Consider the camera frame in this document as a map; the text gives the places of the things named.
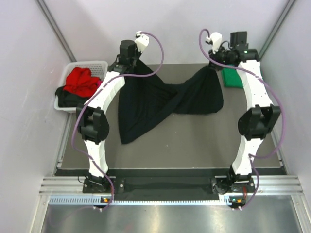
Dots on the black t shirt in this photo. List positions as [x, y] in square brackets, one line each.
[146, 102]

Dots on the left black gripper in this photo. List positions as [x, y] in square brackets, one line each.
[138, 54]

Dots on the red t shirt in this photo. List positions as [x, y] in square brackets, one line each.
[81, 82]

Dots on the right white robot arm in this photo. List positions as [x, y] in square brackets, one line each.
[260, 116]

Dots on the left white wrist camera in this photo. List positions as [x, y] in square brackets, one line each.
[141, 41]

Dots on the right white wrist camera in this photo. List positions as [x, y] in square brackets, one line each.
[215, 39]

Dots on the aluminium frame rail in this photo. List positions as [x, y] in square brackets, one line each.
[266, 184]

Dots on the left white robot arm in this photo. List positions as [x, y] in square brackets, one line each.
[91, 119]

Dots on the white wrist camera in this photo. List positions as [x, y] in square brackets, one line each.
[141, 41]
[215, 39]

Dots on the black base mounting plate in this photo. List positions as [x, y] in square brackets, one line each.
[160, 184]

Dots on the white plastic laundry basket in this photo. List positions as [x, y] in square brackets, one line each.
[98, 69]

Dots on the black garment in basket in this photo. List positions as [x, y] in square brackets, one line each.
[67, 99]

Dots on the green folded t shirt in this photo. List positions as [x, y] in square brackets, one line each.
[231, 79]

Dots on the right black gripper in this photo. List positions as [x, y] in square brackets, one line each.
[214, 56]

